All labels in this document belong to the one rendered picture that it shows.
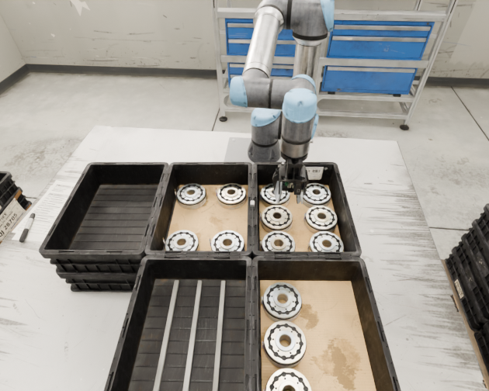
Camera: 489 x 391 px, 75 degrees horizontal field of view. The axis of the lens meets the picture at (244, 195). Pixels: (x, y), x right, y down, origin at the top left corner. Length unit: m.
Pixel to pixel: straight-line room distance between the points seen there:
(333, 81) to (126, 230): 2.24
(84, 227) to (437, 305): 1.17
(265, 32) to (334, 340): 0.85
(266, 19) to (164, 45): 2.92
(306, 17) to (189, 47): 2.81
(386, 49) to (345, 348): 2.39
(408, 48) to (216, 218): 2.23
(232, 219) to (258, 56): 0.52
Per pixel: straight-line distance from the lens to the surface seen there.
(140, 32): 3.98
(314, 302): 0.95
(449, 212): 2.60
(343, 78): 2.94
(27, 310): 1.28
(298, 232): 1.07
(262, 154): 1.38
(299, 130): 0.77
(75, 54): 4.46
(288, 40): 2.78
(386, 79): 3.01
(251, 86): 0.85
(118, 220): 1.19
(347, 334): 0.93
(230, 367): 0.87
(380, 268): 1.22
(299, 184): 0.86
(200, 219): 1.11
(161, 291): 0.98
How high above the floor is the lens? 1.67
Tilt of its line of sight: 45 degrees down
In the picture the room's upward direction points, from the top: 2 degrees counter-clockwise
